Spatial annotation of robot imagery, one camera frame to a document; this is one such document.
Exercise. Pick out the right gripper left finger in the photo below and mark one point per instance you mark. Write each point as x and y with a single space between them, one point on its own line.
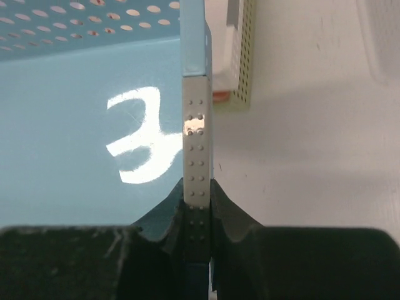
143 260

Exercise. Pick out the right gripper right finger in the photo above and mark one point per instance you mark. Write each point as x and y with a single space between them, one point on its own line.
252 261

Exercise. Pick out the blue perforated basket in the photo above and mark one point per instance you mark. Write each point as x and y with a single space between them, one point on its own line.
105 107

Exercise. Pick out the pink perforated basket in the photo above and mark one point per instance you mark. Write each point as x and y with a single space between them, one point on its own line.
221 96

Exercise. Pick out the cream white perforated basket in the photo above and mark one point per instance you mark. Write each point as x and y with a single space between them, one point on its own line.
225 19

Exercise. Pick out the translucent white basket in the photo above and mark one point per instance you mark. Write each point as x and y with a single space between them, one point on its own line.
379 21

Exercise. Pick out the yellow-green perforated basket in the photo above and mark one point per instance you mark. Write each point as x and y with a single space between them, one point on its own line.
240 98

